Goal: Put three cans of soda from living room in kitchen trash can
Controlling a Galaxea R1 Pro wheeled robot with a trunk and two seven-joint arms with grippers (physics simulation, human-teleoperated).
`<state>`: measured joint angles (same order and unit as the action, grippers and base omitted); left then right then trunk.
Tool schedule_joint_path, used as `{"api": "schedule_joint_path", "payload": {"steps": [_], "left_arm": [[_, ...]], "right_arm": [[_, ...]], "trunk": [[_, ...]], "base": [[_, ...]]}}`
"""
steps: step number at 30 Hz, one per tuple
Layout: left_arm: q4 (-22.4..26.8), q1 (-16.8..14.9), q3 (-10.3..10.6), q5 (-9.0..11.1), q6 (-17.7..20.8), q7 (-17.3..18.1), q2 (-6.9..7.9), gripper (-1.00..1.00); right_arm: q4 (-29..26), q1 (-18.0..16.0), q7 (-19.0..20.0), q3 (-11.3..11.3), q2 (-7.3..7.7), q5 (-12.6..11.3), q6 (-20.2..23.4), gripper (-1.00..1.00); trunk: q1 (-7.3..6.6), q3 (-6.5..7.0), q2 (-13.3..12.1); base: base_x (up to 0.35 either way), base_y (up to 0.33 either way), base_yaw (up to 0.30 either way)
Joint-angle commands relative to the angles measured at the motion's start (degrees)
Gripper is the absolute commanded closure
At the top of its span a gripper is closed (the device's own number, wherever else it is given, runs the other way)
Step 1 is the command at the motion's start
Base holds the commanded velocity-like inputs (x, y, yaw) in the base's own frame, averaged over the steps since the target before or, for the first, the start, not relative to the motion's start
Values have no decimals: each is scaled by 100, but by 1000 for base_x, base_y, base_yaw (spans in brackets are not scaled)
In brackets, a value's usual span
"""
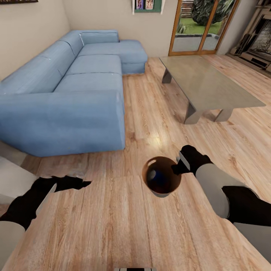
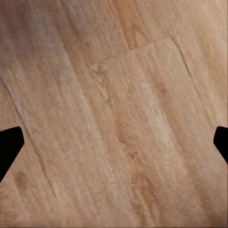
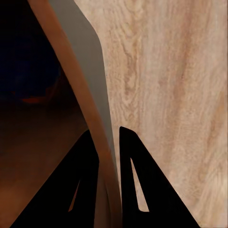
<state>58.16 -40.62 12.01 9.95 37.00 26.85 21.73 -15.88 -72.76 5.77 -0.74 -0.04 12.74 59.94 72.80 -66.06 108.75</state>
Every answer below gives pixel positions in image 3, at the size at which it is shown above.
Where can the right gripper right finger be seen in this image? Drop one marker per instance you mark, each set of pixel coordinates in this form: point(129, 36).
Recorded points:
point(166, 209)

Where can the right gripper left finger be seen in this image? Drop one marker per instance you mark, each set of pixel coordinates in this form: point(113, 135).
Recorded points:
point(49, 207)

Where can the trash can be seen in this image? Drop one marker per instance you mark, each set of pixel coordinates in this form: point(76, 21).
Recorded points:
point(35, 139)

